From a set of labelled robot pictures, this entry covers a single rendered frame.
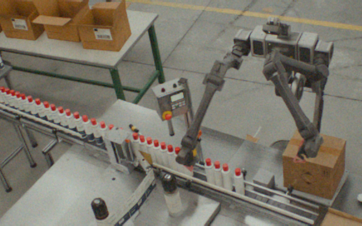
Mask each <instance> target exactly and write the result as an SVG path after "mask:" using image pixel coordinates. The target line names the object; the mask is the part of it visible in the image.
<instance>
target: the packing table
mask: <svg viewBox="0 0 362 226"><path fill-rule="evenodd" d="M126 11H127V14H128V19H129V23H130V25H129V26H130V30H131V35H130V37H129V38H128V40H127V41H126V42H125V44H124V45H123V47H122V48H121V49H120V51H106V50H93V49H84V48H83V46H82V42H80V43H77V42H72V41H63V40H54V39H50V38H48V36H47V33H46V31H44V32H43V33H42V34H41V35H40V37H39V38H38V39H37V40H36V41H31V40H21V39H16V38H7V37H6V36H5V35H4V31H2V32H1V33H0V54H1V52H2V51H5V52H9V53H19V54H22V55H29V56H33V57H40V58H46V59H50V60H56V61H61V62H70V63H77V64H81V65H88V66H92V67H99V68H105V69H109V71H110V74H111V78H112V83H113V84H112V83H105V82H99V81H95V80H88V79H84V78H79V77H72V76H68V75H62V74H59V73H52V72H50V73H49V72H42V71H39V70H33V69H29V68H23V67H17V66H13V65H12V69H13V70H17V71H21V72H27V73H33V74H37V75H43V76H45V75H46V76H49V77H56V78H61V79H65V80H71V81H75V82H81V83H87V84H91V85H98V86H101V87H108V88H112V89H114V90H115V93H116V97H117V100H122V101H126V99H125V96H124V92H123V91H124V90H125V91H128V92H135V93H139V94H138V96H137V97H136V98H135V99H134V101H133V102H132V104H134V105H137V104H138V102H139V101H140V100H141V99H142V97H143V96H144V95H145V94H146V92H147V91H148V89H149V88H150V87H151V85H152V84H153V82H154V81H155V80H156V79H157V78H158V83H159V84H163V83H165V76H164V72H163V67H162V61H161V58H160V52H159V48H158V42H157V38H156V33H155V27H154V24H153V22H154V21H155V20H156V19H157V17H158V14H154V13H143V12H139V11H130V10H126ZM147 30H148V36H149V39H150V45H151V50H152V54H153V59H154V63H155V68H156V72H155V73H154V74H153V76H152V77H151V79H150V80H149V81H148V82H147V84H146V85H145V86H144V87H143V89H137V88H132V87H127V86H122V85H121V80H120V77H119V73H118V68H117V66H118V65H119V64H120V62H121V61H122V60H123V58H124V57H125V56H126V55H127V54H128V53H129V51H130V50H131V49H132V48H133V47H134V46H135V44H136V43H137V42H138V41H139V39H140V38H141V37H142V36H143V35H144V34H145V33H146V31H147ZM1 57H2V55H0V58H1Z"/></svg>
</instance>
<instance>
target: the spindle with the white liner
mask: <svg viewBox="0 0 362 226"><path fill-rule="evenodd" d="M161 183H162V187H163V193H164V196H165V201H166V204H167V210H168V214H169V216H171V217H178V216H180V215H181V214H182V213H183V211H184V210H183V208H182V204H181V201H180V195H179V192H178V188H177V182H176V178H175V176H174V175H172V174H171V173H165V174H164V175H163V176H162V178H161Z"/></svg>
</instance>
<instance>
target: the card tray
mask: <svg viewBox="0 0 362 226"><path fill-rule="evenodd" d="M320 226H362V218H358V217H355V216H353V215H350V214H348V213H345V212H342V211H339V210H335V209H333V208H329V207H328V213H327V215H326V216H325V217H324V219H323V221H322V223H321V224H320Z"/></svg>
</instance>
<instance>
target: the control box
mask: <svg viewBox="0 0 362 226"><path fill-rule="evenodd" d="M178 81H179V79H178V78H177V79H175V80H172V81H169V82H167V83H163V84H161V85H158V86H156V87H153V88H151V91H152V94H153V99H154V103H155V108H156V113H157V114H158V116H159V117H160V119H161V120H162V122H163V121H166V119H165V115H166V114H170V115H171V116H172V118H173V117H177V116H179V115H182V114H184V113H187V112H188V108H187V101H186V97H185V90H184V88H183V87H182V86H179V85H178V83H177V82H178ZM174 83H175V84H177V88H176V89H173V84H174ZM162 88H164V89H165V90H166V92H165V93H162V92H161V89H162ZM182 90H183V93H184V99H181V100H178V101H176V102H172V103H171V101H170V95H172V94H174V93H177V92H180V91H182ZM183 100H185V103H186V105H185V106H182V107H179V108H177V109H174V110H172V108H171V105H172V104H175V103H177V102H180V101H183Z"/></svg>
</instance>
